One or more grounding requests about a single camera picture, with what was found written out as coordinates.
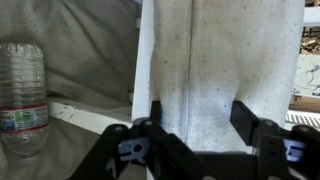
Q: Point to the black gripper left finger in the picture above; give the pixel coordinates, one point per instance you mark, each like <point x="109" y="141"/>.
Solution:
<point x="169" y="158"/>

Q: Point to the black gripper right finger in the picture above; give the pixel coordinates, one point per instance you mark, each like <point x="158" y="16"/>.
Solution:
<point x="264" y="136"/>

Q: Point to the large beige pillow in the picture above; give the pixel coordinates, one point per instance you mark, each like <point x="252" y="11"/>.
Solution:
<point x="209" y="53"/>

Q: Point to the small white wooden chair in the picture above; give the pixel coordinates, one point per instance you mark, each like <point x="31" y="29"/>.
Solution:
<point x="141" y="96"/>

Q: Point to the clear plastic water bottle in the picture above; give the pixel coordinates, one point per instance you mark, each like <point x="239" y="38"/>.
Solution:
<point x="23" y="99"/>

